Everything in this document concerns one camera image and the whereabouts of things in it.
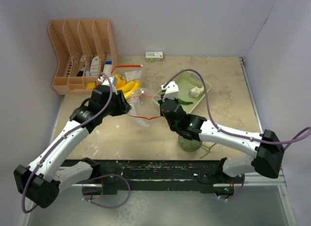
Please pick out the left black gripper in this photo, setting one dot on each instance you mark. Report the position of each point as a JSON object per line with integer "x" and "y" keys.
{"x": 123, "y": 107}

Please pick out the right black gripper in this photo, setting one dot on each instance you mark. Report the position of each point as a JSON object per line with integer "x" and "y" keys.
{"x": 161, "y": 113}

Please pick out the yellow banana bunch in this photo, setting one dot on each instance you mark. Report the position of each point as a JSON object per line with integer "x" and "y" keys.
{"x": 129, "y": 88}

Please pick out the green netted melon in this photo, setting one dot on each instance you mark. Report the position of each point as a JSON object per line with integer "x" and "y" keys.
{"x": 193, "y": 145}

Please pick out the orange bell pepper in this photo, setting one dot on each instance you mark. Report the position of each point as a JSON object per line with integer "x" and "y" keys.
{"x": 121, "y": 81}

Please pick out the clear orange-zip bag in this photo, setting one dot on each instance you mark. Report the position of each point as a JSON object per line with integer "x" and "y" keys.
{"x": 144, "y": 107}
{"x": 129, "y": 72}

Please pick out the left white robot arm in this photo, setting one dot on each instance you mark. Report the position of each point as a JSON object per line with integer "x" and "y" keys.
{"x": 41, "y": 181}

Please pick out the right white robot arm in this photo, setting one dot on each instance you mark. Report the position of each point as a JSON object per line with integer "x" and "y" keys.
{"x": 263, "y": 152}

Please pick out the green cucumber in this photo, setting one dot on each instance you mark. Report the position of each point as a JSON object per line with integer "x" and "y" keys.
{"x": 182, "y": 102}

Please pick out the white garlic bulb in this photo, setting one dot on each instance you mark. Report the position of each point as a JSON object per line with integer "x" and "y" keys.
{"x": 196, "y": 91}

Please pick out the yellow small box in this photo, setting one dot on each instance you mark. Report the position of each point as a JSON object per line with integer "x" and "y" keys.
{"x": 91, "y": 85}

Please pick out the white blue packet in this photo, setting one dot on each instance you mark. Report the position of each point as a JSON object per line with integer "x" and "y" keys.
{"x": 108, "y": 65}

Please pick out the white patterned pouch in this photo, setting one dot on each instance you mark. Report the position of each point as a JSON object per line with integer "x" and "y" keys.
{"x": 94, "y": 67}

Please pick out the green plastic basket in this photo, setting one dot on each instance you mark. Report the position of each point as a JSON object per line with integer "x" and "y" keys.
{"x": 186, "y": 81}

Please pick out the black white item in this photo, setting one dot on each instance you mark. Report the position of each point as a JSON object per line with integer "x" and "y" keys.
{"x": 82, "y": 66}

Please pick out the small green white box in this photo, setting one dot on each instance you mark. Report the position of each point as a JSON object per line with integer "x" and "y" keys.
{"x": 152, "y": 56}

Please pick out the pink desk file organizer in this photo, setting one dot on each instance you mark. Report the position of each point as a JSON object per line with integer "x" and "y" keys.
{"x": 72, "y": 38}

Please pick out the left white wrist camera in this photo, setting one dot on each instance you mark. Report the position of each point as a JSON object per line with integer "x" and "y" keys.
{"x": 106, "y": 81}

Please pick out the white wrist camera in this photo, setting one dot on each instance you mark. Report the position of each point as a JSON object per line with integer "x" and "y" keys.
{"x": 106, "y": 81}
{"x": 169, "y": 91}

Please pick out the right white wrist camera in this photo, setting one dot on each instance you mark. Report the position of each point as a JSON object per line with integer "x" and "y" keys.
{"x": 169, "y": 91}

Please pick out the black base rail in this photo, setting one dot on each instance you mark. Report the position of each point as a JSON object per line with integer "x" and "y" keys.
{"x": 203, "y": 176}

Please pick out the aluminium frame rail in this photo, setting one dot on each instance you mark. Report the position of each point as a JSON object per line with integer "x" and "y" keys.
{"x": 254, "y": 179}

